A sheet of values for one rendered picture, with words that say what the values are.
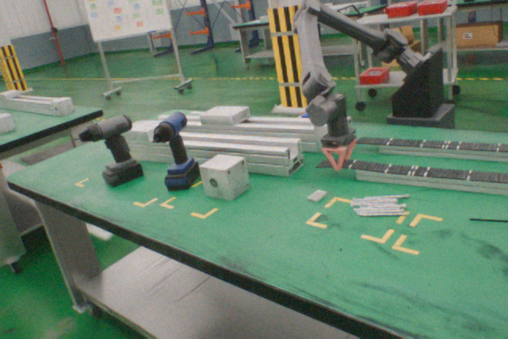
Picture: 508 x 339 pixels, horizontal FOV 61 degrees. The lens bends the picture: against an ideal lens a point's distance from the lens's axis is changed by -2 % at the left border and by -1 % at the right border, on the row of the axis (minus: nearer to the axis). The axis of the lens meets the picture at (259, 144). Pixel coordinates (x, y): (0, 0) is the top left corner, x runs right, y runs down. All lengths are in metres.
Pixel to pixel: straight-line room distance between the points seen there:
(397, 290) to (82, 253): 1.57
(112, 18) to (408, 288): 6.87
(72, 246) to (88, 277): 0.18
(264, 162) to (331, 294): 0.59
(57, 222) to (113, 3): 5.59
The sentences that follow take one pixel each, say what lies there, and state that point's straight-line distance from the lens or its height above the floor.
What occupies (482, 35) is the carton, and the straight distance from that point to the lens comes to 6.08.
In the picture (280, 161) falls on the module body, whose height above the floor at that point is 0.83.
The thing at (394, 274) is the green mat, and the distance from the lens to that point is 0.88.
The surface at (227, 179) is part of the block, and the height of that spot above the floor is 0.84.
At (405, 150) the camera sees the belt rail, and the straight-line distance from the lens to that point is 1.38.
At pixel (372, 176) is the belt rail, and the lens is 1.23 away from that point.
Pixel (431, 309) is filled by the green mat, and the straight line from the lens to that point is 0.82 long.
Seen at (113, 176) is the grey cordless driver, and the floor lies 0.82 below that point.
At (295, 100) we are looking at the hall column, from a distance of 4.74.
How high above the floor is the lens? 1.32
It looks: 19 degrees down
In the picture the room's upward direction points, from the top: 10 degrees counter-clockwise
